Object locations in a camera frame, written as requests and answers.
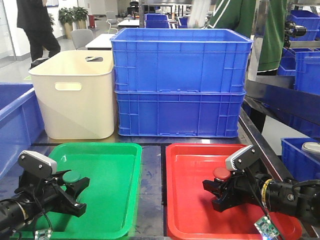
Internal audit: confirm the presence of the green plastic tray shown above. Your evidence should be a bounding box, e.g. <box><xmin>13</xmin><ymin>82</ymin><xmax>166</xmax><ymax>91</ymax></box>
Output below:
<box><xmin>22</xmin><ymin>142</ymin><xmax>142</xmax><ymax>240</ymax></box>

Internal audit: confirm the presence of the upper blue plastic crate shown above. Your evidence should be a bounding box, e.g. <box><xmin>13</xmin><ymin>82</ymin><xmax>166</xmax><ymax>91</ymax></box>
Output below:
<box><xmin>110</xmin><ymin>28</ymin><xmax>253</xmax><ymax>93</ymax></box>

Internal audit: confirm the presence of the blue bin right lower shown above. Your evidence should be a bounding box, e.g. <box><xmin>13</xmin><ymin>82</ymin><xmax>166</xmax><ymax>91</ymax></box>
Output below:
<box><xmin>281</xmin><ymin>137</ymin><xmax>320</xmax><ymax>182</ymax></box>

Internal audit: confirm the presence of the person in black clothes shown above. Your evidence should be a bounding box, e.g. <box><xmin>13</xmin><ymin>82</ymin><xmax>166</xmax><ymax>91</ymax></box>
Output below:
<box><xmin>16</xmin><ymin>0</ymin><xmax>61</xmax><ymax>61</ymax></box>

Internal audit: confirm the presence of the person in green shirt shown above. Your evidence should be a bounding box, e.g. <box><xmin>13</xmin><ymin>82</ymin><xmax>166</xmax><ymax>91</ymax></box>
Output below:
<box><xmin>208</xmin><ymin>0</ymin><xmax>287</xmax><ymax>76</ymax></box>

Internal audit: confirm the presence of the green push button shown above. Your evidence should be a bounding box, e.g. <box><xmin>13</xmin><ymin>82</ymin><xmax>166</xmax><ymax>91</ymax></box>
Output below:
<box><xmin>62</xmin><ymin>170</ymin><xmax>81</xmax><ymax>184</ymax></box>

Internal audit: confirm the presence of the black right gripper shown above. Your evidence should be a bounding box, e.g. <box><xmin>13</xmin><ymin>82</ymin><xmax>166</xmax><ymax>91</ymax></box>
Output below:
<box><xmin>202</xmin><ymin>168</ymin><xmax>269</xmax><ymax>212</ymax></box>

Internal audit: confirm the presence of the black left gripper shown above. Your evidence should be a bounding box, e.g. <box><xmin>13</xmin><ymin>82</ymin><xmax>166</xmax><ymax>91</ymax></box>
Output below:
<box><xmin>14</xmin><ymin>169</ymin><xmax>90</xmax><ymax>217</ymax></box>

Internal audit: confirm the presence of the lower blue plastic crate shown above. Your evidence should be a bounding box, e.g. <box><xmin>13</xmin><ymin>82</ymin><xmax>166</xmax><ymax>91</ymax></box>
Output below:
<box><xmin>116</xmin><ymin>91</ymin><xmax>245</xmax><ymax>138</ymax></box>

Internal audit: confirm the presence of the red plastic tray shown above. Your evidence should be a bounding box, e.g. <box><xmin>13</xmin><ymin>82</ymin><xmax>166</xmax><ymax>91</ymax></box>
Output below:
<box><xmin>165</xmin><ymin>143</ymin><xmax>303</xmax><ymax>240</ymax></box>

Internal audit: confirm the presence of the red push button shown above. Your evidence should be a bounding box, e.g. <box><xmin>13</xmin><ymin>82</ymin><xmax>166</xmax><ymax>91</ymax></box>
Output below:
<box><xmin>213</xmin><ymin>167</ymin><xmax>231</xmax><ymax>182</ymax></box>

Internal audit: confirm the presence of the blue plastic crate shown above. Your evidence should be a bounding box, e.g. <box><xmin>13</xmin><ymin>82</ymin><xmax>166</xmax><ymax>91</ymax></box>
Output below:
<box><xmin>110</xmin><ymin>28</ymin><xmax>253</xmax><ymax>93</ymax></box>
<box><xmin>116</xmin><ymin>91</ymin><xmax>245</xmax><ymax>138</ymax></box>

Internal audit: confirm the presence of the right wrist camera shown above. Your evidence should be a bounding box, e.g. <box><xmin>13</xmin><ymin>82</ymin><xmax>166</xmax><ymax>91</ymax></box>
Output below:
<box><xmin>225</xmin><ymin>145</ymin><xmax>261</xmax><ymax>171</ymax></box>

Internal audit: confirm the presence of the blue bin left edge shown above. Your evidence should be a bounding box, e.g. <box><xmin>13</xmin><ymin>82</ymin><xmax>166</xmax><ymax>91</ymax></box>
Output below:
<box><xmin>0</xmin><ymin>82</ymin><xmax>44</xmax><ymax>178</ymax></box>

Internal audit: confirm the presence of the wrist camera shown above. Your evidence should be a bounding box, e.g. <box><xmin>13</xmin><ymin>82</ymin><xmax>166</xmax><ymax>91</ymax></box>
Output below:
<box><xmin>225</xmin><ymin>145</ymin><xmax>261</xmax><ymax>171</ymax></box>
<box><xmin>18</xmin><ymin>150</ymin><xmax>57</xmax><ymax>179</ymax></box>

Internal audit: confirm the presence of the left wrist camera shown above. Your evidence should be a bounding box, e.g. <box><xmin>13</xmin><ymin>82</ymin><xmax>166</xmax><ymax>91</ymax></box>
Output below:
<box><xmin>18</xmin><ymin>150</ymin><xmax>57</xmax><ymax>179</ymax></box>

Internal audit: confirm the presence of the cream plastic storage bin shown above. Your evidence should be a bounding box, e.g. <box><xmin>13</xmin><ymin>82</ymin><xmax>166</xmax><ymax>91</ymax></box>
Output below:
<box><xmin>29</xmin><ymin>50</ymin><xmax>116</xmax><ymax>140</ymax></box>

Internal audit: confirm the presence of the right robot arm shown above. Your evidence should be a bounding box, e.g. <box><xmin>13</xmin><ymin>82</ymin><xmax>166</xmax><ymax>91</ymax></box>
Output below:
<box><xmin>202</xmin><ymin>169</ymin><xmax>320</xmax><ymax>227</ymax></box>

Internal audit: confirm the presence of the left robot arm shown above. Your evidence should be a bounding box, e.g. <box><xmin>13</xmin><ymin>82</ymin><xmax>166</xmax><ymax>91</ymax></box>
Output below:
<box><xmin>0</xmin><ymin>170</ymin><xmax>90</xmax><ymax>240</ymax></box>

